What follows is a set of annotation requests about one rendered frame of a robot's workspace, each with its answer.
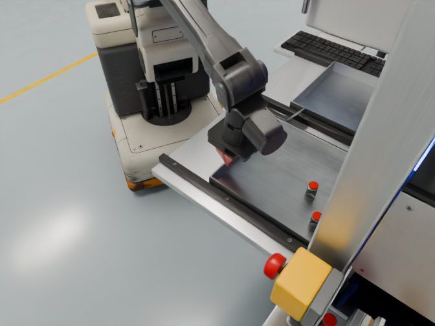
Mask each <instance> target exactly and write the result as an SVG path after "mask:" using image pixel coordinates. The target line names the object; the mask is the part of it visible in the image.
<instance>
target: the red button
mask: <svg viewBox="0 0 435 326"><path fill-rule="evenodd" d="M286 260H287V259H286V257H284V256H283V255H282V254H280V253H275V254H273V255H271V256H270V258H268V260H267V262H266V263H265V265H264V269H263V273H264V274H265V275H266V276H267V277H268V278H269V279H271V280H274V279H275V278H276V277H277V275H278V274H279V273H280V272H281V270H282V269H283V267H284V265H285V262H286Z"/></svg>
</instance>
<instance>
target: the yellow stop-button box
mask: <svg viewBox="0 0 435 326"><path fill-rule="evenodd" d="M343 278H344V274H343V273H342V272H340V271H339V270H337V269H336V268H332V267H331V266H330V265H329V264H327V263H326V262H324V261H323V260H321V259H320V258H318V257H317V256H315V255H314V254H312V253H311V252H309V251H308V250H306V249H305V248H303V247H300V248H299V249H297V251H296V253H295V254H294V256H293V257H292V258H291V260H290V261H289V262H288V263H287V264H286V265H285V266H284V267H283V269H282V270H281V272H280V273H279V275H278V277H277V278H276V279H275V283H274V287H273V291H272V293H271V297H270V299H271V301H272V302H273V303H275V304H276V305H277V306H279V307H280V308H281V309H282V310H284V311H285V312H286V313H288V314H289V315H290V316H291V317H293V318H294V319H295V320H296V321H300V324H301V325H303V326H314V325H315V324H316V322H317V321H318V320H319V318H320V317H321V315H322V314H323V312H324V311H325V309H326V307H327V306H328V303H329V302H330V300H331V299H332V297H333V295H334V293H335V292H336V290H337V289H338V287H339V285H340V283H341V282H342V280H343Z"/></svg>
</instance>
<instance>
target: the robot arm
mask: <svg viewBox="0 0 435 326"><path fill-rule="evenodd" d="M159 1H160V2H161V3H162V5H163V6H164V7H165V9H166V10H167V11H168V13H169V14H170V15H171V17H172V18H173V20H174V21H175V22H176V23H177V25H178V27H179V28H180V29H181V30H182V32H183V34H184V35H185V36H186V37H187V39H188V40H189V42H190V43H191V44H192V46H193V47H194V48H195V50H196V52H197V53H198V55H199V57H200V59H201V61H202V63H203V66H204V69H205V71H206V73H207V74H208V75H209V77H210V79H211V80H212V84H213V85H214V87H215V88H216V95H217V100H218V102H219V103H220V104H221V105H222V106H223V108H224V109H225V110H226V115H225V117H224V118H223V119H222V120H220V121H219V122H218V123H217V124H216V125H214V126H213V127H212V128H210V129H209V130H208V134H207V136H208V142H209V143H210V144H212V145H213V146H214V147H216V151H217V152H218V153H219V155H220V157H221V158H222V159H223V161H224V163H225V165H226V166H227V167H229V166H230V165H231V164H232V163H233V162H234V161H235V159H236V157H237V156H239V157H240V158H241V159H243V162H246V161H248V159H250V157H251V155H252V154H253V153H256V152H257V151H259V152H260V153H261V154H262V155H263V156H266V155H270V154H271V153H274V152H275V151H276V150H277V149H279V148H280V147H281V146H282V144H283V143H284V142H285V140H286V138H287V133H286V132H285V131H284V129H283V126H282V124H281V123H280V122H279V120H278V119H277V118H276V117H275V116H274V114H272V112H270V110H269V109H268V107H269V103H268V102H267V101H266V100H265V99H264V98H263V97H262V96H261V93H263V92H264V91H265V86H266V83H268V70H267V67H266V66H265V63H264V62H263V61H262V60H256V58H255V57H254V56H253V55H252V53H251V52H250V51H249V49H248V48H247V47H245V48H244V49H243V48H242V47H241V45H240V44H239V43H238V42H237V40H236V39H235V38H234V37H232V36H230V35H229V34H228V33H227V32H226V31H225V30H224V29H223V28H222V27H221V26H220V25H219V24H218V23H217V22H216V20H215V19H214V18H213V17H212V15H211V14H210V12H209V11H208V10H207V9H206V7H205V6H204V5H203V3H202V2H201V1H200V0H159Z"/></svg>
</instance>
